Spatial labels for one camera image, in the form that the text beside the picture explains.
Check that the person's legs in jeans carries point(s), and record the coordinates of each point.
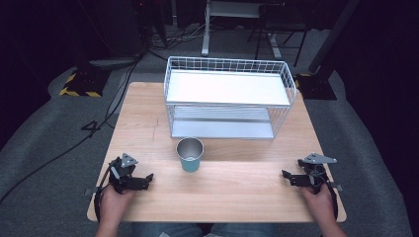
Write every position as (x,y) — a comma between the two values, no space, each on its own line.
(171,230)

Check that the dark slanted stand post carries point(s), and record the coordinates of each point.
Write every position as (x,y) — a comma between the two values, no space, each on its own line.
(332,36)

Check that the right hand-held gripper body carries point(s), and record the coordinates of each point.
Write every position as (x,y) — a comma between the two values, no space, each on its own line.
(316,174)

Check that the yellow-black striped stand base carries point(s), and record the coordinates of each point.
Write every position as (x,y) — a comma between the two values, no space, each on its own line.
(84,84)
(316,87)

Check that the teal cup with metal inside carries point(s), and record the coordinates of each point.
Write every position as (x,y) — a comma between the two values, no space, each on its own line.
(190,161)

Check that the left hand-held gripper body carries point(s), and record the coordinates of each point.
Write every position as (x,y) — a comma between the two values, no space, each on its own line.
(121,171)

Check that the white desk frame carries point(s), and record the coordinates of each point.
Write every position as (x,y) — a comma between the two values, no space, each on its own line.
(207,29)

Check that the person's left hand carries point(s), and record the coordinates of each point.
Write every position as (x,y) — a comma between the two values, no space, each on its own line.
(113,205)

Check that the person's right hand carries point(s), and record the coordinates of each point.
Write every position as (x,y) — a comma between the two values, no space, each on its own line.
(322,205)

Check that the grey table clamp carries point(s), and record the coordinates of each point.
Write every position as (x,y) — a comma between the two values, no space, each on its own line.
(339,188)
(90,192)

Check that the black chair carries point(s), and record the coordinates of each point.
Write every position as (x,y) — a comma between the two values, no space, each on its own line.
(280,19)

